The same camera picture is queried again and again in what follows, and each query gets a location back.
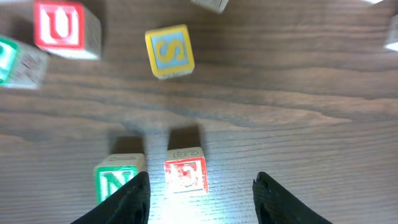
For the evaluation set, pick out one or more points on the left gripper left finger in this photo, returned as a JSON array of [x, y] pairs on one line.
[[128, 205]]

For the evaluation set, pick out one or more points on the green R block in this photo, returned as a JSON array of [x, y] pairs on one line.
[[22, 66]]

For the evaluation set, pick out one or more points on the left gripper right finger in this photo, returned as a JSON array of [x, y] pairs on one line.
[[274, 204]]

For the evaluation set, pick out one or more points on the green N block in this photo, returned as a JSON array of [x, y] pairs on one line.
[[115, 171]]

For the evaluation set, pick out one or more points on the red E block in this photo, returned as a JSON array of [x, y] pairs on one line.
[[186, 172]]

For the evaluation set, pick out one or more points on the red U block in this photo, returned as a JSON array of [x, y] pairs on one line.
[[67, 29]]

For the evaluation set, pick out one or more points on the yellow S block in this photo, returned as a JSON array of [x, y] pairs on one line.
[[170, 51]]

